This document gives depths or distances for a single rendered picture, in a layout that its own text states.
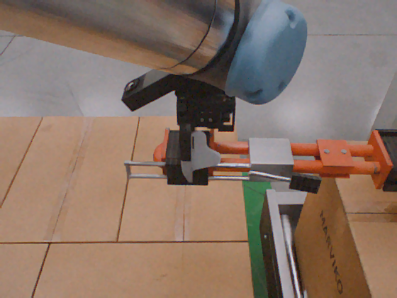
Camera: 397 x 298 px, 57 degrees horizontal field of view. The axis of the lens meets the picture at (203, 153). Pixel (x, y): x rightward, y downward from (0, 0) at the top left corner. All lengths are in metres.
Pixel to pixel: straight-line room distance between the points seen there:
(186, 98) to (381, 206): 0.45
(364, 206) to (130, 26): 0.65
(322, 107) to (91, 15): 2.45
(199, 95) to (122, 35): 0.33
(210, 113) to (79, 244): 0.77
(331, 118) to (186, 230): 1.58
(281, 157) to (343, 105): 2.07
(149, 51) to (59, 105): 2.47
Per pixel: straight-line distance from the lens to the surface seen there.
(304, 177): 0.58
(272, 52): 0.25
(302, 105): 2.57
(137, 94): 0.52
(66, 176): 1.38
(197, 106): 0.50
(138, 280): 1.10
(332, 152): 0.64
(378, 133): 0.69
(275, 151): 0.61
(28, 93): 2.87
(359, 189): 0.80
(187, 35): 0.21
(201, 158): 0.55
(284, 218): 1.21
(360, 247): 0.71
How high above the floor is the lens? 1.52
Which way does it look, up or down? 45 degrees down
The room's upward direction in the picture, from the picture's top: straight up
